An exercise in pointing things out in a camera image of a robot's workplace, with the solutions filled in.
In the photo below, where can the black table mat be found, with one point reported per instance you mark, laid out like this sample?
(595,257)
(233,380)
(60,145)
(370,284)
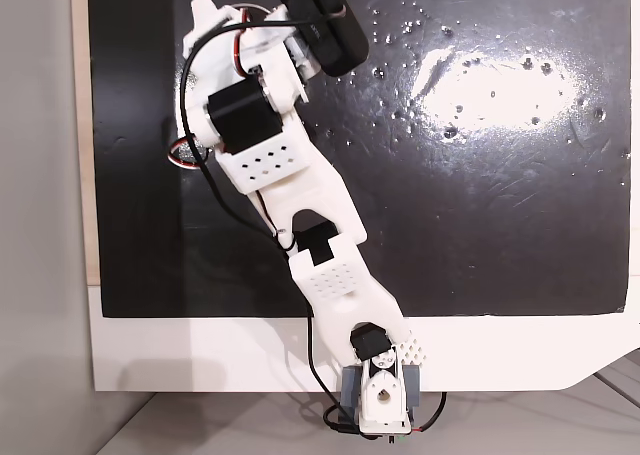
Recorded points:
(475,215)

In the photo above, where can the grey table clamp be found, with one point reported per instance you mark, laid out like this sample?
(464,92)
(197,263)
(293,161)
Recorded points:
(350,387)
(414,382)

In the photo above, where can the black oval camera box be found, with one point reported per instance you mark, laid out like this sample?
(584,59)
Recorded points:
(330,30)

